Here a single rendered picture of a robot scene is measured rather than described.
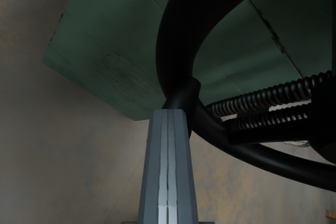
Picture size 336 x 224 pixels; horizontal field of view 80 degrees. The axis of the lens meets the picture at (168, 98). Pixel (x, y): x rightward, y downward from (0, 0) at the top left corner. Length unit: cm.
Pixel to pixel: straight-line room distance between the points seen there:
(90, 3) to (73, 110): 50
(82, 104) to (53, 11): 38
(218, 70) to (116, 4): 23
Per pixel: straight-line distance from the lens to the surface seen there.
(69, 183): 87
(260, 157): 26
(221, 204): 140
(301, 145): 51
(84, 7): 47
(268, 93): 26
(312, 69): 40
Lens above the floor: 83
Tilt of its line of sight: 51 degrees down
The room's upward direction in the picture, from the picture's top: 77 degrees clockwise
